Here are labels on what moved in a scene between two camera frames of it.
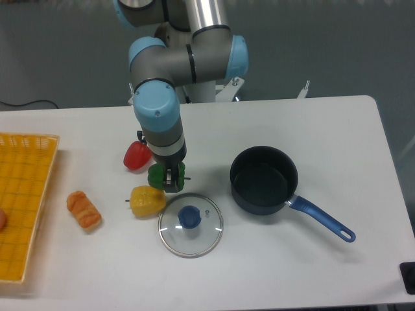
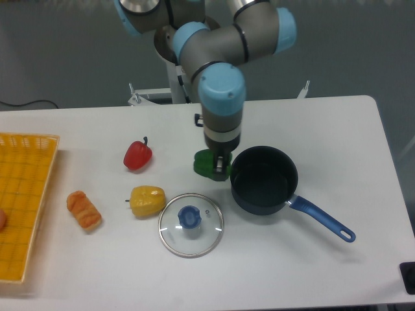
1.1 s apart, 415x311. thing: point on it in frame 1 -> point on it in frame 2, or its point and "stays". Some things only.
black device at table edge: (407, 271) stays
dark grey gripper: (170, 177) -> (222, 151)
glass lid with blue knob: (190, 225) stays
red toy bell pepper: (137, 155) stays
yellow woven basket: (26, 161) stays
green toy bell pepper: (156, 175) -> (204, 162)
